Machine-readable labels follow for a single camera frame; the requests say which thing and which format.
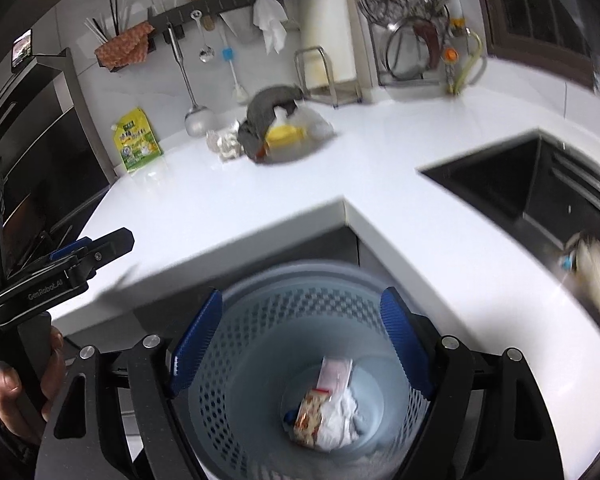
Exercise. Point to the metal lid rack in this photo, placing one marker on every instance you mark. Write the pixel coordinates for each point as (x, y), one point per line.
(405, 81)

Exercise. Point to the yellow seasoning pouch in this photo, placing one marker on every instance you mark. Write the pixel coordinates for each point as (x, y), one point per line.
(137, 145)

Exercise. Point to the red patterned snack packet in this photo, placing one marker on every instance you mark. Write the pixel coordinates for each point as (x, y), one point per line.
(310, 412)

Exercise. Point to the blue and white brush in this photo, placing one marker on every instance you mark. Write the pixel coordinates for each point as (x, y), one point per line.
(227, 54)

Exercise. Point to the bundle of chopsticks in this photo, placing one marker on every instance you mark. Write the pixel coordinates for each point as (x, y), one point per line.
(115, 20)

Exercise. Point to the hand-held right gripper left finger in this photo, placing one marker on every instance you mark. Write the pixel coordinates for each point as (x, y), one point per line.
(195, 340)

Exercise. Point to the small metal spoon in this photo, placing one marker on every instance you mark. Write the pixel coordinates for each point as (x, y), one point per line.
(206, 54)

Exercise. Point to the metal cutting board stand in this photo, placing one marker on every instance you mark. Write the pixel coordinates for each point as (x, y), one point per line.
(310, 50)

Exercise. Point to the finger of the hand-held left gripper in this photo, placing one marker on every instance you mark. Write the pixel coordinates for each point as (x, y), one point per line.
(70, 250)
(110, 245)

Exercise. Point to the clear plastic bag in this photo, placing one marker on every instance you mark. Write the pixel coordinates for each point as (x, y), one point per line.
(315, 122)

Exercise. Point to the dark grey cloth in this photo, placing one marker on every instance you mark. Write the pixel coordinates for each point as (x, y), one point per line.
(260, 110)

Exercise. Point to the person's left hand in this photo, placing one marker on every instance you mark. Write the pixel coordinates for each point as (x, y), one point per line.
(5, 400)

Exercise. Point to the orange dish cloth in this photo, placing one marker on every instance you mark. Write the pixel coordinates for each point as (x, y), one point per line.
(125, 45)

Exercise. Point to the white plastic bag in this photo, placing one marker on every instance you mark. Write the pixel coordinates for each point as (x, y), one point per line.
(342, 420)

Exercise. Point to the metal spatula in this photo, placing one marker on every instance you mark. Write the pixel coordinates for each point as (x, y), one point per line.
(200, 122)

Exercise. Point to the gas valve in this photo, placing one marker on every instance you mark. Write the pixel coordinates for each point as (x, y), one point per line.
(450, 55)

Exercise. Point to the glass pot lid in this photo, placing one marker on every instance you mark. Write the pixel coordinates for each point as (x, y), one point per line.
(427, 42)

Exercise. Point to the white hanging towel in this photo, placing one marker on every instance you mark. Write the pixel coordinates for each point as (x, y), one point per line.
(272, 25)

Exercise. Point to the dark framed window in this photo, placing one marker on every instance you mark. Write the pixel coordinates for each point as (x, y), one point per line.
(530, 0)

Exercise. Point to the white cutting board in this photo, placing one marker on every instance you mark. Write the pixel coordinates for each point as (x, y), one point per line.
(330, 20)

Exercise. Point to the black kitchen sink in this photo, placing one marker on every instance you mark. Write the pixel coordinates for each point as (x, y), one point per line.
(555, 190)

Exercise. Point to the grey perforated waste basket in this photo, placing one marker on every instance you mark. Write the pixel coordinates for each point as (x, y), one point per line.
(260, 320)

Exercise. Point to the black gas stove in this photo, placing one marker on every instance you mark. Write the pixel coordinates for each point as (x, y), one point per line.
(30, 232)

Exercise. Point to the small mounted screen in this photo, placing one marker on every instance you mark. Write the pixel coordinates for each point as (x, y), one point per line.
(22, 47)

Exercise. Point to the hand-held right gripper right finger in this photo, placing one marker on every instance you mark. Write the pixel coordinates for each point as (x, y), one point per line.
(405, 345)

